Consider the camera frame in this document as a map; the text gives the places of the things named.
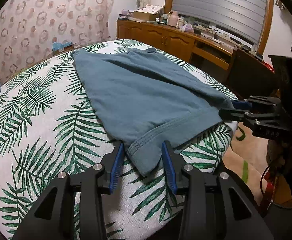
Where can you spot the leaf print sheet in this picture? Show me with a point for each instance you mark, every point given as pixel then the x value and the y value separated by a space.
pixel 48 130

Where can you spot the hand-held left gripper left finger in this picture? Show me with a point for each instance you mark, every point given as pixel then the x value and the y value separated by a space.
pixel 116 170

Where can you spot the long wooden cabinet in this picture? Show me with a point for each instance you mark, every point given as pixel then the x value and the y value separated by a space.
pixel 161 33

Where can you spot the purple tissue box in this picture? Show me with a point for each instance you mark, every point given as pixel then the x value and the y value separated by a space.
pixel 188 28

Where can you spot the pink bottle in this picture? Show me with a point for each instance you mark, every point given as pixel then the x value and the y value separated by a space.
pixel 173 18

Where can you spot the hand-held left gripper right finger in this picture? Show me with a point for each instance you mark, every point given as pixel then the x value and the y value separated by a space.
pixel 169 170

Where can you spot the floral blanket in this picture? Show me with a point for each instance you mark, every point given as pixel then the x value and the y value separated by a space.
pixel 245 150

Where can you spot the grey window blind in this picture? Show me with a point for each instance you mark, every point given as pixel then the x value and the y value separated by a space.
pixel 218 2

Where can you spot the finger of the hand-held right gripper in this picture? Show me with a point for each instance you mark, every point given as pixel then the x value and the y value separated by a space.
pixel 231 115
pixel 240 104

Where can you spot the teal shorts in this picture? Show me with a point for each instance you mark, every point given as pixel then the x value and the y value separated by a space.
pixel 141 92

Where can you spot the circle pattern curtain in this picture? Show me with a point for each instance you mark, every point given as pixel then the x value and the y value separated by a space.
pixel 36 17

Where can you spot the floral cloth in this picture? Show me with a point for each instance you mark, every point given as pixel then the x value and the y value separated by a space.
pixel 152 8

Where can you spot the blue plastic bag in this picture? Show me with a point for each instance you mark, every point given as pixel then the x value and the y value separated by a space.
pixel 61 45

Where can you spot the small purple pouch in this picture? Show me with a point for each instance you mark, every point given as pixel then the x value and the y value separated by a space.
pixel 125 12

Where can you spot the open cardboard box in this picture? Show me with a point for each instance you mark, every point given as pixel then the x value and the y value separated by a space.
pixel 143 16

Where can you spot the group of small cosmetic bottles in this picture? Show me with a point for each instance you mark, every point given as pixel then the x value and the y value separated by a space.
pixel 162 19

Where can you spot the dark wooden chair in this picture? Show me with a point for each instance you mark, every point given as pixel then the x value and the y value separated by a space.
pixel 250 72

